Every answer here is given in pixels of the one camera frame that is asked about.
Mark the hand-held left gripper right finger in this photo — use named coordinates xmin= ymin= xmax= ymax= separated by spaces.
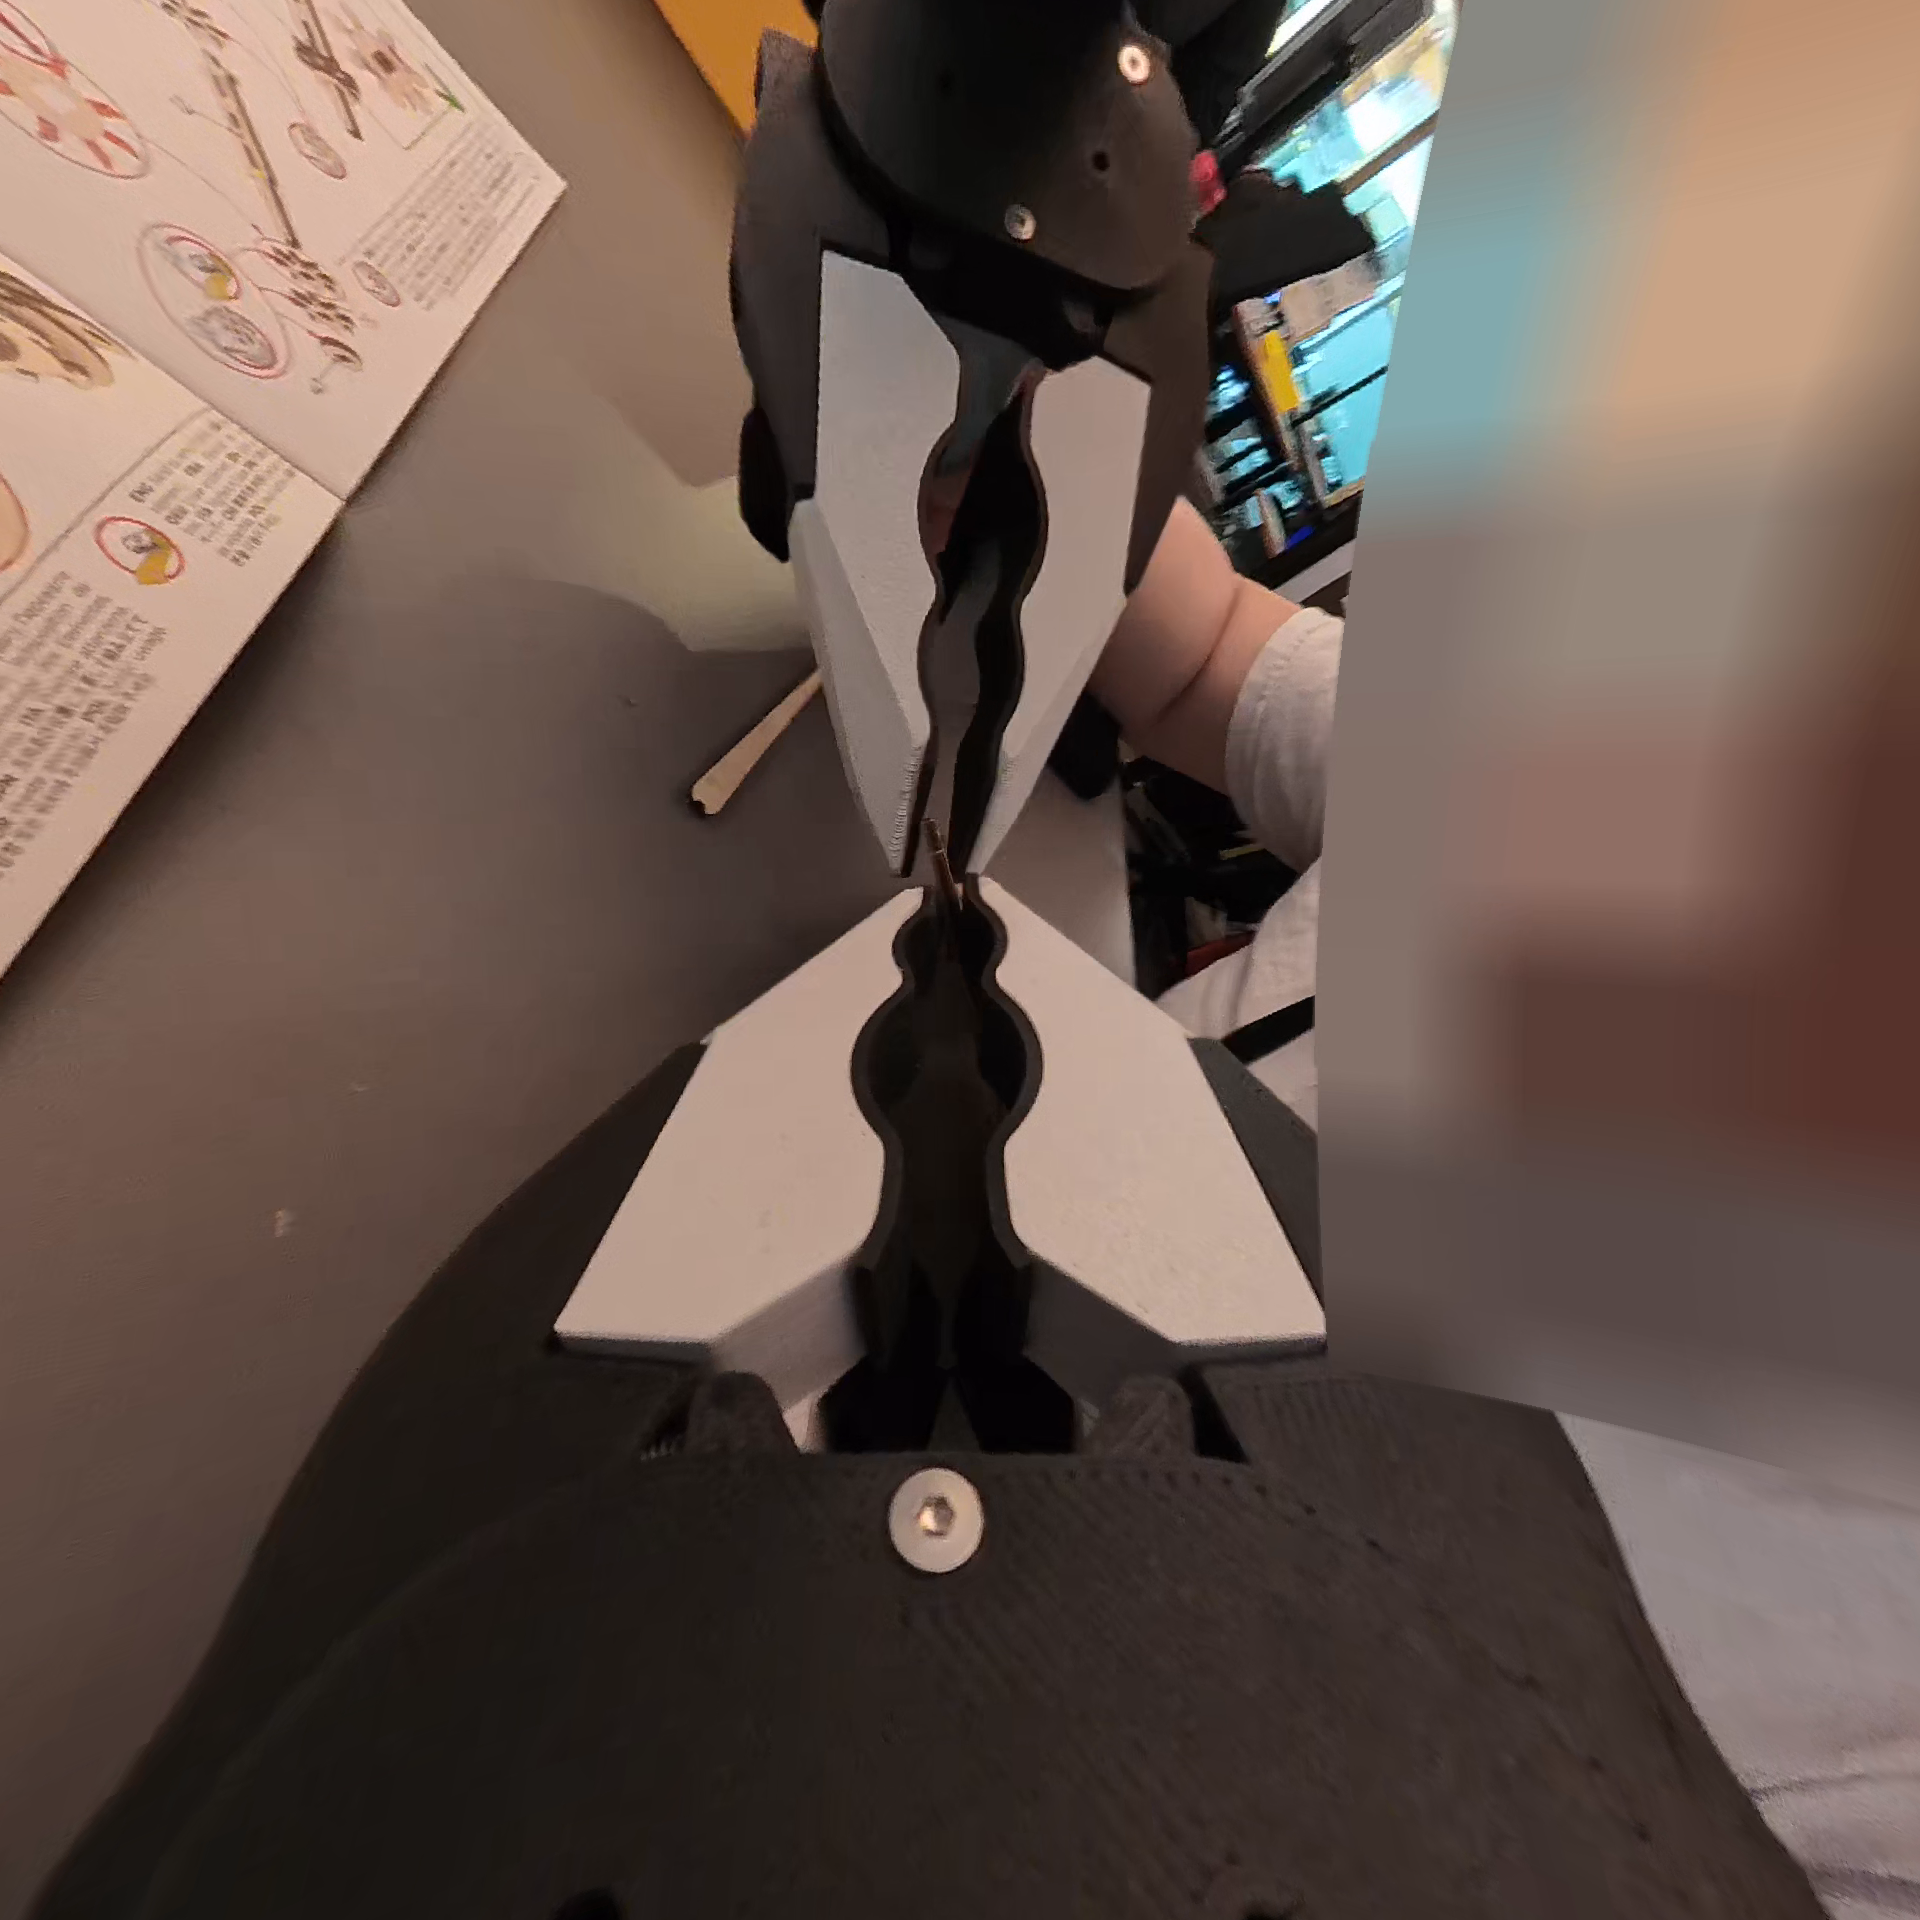
xmin=970 ymin=879 xmax=1330 ymax=1432

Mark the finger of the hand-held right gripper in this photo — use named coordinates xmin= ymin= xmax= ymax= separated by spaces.
xmin=948 ymin=358 xmax=1154 ymax=884
xmin=785 ymin=248 xmax=964 ymax=881

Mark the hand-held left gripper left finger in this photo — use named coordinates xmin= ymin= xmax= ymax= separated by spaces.
xmin=551 ymin=884 xmax=922 ymax=1451

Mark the person's right forearm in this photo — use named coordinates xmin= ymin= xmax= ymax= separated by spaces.
xmin=1084 ymin=497 xmax=1308 ymax=790

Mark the background shelf with goods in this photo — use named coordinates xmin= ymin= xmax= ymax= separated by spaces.
xmin=1199 ymin=0 xmax=1456 ymax=566

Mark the yellow board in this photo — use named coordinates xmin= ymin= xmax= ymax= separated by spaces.
xmin=652 ymin=0 xmax=825 ymax=137

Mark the thin wooden stick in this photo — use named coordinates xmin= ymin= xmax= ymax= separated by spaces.
xmin=689 ymin=667 xmax=828 ymax=818

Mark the printed instruction booklet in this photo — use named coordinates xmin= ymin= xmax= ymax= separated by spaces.
xmin=0 ymin=0 xmax=569 ymax=980

